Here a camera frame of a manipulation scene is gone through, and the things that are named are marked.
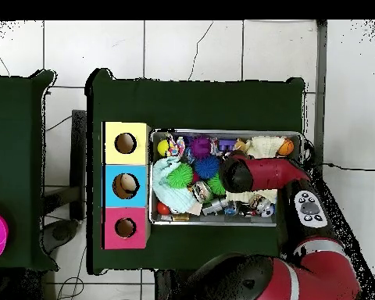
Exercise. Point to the purple spiky rubber toy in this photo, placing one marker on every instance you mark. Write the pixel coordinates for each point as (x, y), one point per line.
(200, 147)

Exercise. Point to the tan plush toy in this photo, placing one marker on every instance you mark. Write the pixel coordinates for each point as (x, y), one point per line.
(241, 144)

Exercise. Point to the cream waffle cloth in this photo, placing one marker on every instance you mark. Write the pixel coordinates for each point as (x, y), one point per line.
(265, 147)

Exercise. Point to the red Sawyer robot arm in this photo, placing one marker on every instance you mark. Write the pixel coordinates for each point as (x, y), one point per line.
(268, 173)

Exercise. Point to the clear mesh bin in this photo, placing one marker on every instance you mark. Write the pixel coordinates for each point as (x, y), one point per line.
(212, 222)

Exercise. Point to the wooden box with three holes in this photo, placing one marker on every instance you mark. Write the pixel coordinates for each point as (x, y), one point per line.
(125, 156)

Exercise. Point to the green spiky rubber ball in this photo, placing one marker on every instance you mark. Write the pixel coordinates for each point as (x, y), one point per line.
(217, 186)
(179, 175)

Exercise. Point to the dark blue spiky ball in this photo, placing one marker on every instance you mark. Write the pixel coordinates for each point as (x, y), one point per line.
(206, 167)

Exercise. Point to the colourful patterned knotted cloth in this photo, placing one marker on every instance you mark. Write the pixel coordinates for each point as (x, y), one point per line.
(175, 149)

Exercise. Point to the crushed metal can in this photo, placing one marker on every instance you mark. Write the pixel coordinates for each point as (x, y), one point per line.
(201, 192)

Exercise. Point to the yellow ball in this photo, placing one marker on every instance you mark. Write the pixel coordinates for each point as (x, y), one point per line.
(162, 147)

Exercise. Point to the mint green knit cloth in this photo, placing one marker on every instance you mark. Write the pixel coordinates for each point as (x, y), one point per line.
(172, 200)

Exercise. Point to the small orange basketball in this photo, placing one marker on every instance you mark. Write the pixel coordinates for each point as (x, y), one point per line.
(286, 147)

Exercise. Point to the black upright panel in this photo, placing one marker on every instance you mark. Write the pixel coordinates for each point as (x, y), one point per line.
(78, 156)

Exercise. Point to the dark green side table cloth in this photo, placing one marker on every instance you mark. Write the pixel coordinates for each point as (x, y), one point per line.
(12, 156)

